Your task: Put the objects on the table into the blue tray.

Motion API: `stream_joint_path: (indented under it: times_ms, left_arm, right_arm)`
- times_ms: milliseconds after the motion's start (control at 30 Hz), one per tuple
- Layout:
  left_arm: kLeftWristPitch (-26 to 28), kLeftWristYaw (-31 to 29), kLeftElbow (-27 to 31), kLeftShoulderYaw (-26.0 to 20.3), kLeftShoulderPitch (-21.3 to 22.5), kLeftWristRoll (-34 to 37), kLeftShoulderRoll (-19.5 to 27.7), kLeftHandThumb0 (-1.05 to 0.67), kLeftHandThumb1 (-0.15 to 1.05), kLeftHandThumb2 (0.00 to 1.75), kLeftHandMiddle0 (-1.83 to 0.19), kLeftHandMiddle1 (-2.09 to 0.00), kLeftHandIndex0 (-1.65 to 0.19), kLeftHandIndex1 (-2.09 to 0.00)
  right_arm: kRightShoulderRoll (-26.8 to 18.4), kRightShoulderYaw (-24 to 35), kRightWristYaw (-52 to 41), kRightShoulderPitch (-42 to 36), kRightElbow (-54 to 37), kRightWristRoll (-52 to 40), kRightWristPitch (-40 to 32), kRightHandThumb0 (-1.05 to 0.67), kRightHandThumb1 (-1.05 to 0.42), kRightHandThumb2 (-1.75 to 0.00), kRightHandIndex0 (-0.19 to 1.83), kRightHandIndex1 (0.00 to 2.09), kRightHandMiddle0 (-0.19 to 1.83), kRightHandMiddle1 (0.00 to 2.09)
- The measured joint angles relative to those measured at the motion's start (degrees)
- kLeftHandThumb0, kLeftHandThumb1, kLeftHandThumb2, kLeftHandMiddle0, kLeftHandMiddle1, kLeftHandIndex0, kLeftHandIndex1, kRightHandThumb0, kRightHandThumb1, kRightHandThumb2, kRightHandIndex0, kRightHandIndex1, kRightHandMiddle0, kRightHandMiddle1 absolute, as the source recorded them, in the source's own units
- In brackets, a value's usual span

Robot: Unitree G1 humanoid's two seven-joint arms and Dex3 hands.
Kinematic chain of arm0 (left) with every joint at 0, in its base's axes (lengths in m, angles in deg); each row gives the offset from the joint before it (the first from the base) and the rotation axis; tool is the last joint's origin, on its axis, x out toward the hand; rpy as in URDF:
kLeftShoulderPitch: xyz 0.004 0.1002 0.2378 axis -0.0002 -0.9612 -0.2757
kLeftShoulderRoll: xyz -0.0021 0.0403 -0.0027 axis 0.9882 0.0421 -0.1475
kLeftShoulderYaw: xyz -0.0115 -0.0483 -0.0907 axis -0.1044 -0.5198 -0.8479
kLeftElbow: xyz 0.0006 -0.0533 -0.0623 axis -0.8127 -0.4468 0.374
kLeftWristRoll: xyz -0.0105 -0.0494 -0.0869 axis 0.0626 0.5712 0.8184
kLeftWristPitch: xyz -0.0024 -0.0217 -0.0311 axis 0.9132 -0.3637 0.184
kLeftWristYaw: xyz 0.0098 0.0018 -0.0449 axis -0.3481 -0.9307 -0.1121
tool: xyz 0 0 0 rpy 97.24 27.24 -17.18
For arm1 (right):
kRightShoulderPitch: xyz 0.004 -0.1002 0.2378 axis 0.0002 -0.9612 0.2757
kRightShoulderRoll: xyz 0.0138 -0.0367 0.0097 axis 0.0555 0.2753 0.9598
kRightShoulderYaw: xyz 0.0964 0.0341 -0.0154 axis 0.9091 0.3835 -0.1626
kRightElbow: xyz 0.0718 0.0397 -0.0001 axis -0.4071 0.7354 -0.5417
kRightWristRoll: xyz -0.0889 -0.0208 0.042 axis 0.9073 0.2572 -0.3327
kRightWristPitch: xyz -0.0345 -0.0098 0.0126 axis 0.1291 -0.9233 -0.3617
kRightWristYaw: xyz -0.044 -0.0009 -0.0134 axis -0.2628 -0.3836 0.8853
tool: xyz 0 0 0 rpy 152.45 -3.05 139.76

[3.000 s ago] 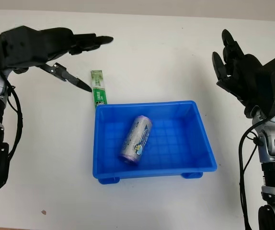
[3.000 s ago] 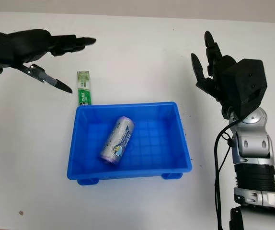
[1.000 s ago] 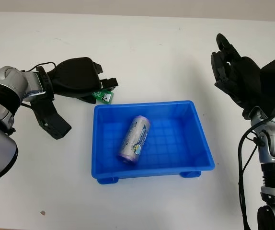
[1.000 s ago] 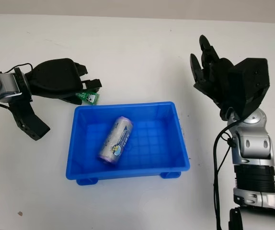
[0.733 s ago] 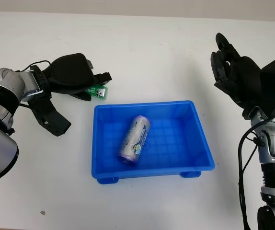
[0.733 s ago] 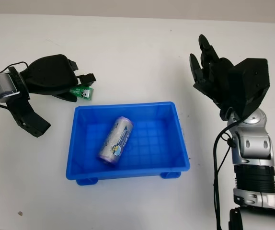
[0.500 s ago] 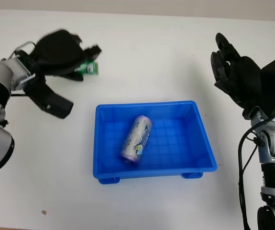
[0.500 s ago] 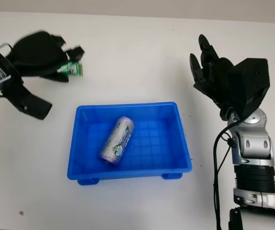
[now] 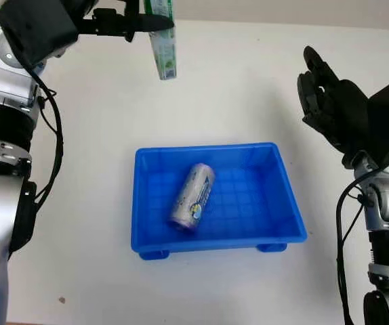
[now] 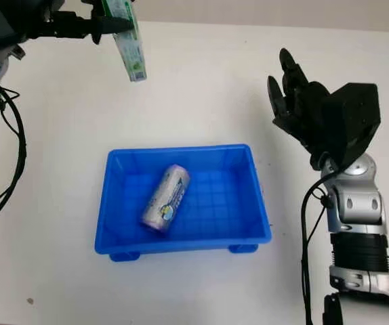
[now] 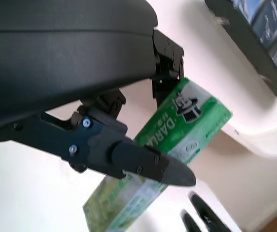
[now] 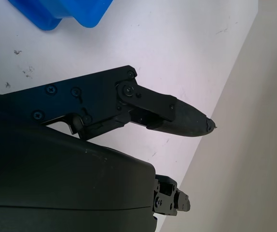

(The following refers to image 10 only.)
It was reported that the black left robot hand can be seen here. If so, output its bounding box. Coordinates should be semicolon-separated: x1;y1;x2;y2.
23;0;134;45

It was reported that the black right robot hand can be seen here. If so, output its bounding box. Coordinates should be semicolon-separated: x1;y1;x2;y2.
267;47;343;172

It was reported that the green toothpaste box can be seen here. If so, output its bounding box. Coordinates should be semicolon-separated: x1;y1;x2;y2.
101;0;148;83

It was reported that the purple bag roll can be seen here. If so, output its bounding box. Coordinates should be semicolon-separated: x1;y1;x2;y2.
140;163;191;234

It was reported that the blue plastic tray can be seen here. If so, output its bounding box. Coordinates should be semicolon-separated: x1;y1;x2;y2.
94;144;272;262

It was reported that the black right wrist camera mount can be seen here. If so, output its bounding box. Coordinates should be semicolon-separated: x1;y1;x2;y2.
323;82;382;173

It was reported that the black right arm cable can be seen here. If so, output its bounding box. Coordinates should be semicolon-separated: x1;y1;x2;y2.
300;175;337;325

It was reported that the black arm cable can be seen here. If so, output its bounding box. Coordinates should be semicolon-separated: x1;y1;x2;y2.
0;70;28;238
300;175;337;325

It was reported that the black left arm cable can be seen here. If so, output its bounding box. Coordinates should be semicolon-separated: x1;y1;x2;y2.
0;70;28;238

